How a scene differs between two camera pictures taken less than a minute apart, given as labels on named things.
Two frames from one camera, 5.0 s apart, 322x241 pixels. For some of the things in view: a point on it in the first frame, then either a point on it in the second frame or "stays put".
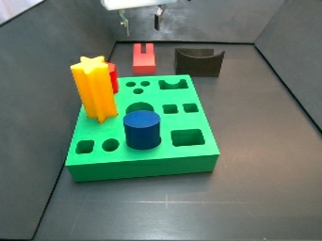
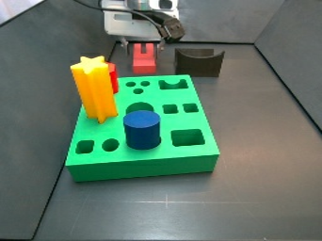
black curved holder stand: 200,62 stays put
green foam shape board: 100,154 stays put
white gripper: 116,5 to 120,24
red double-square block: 144,64 stays put
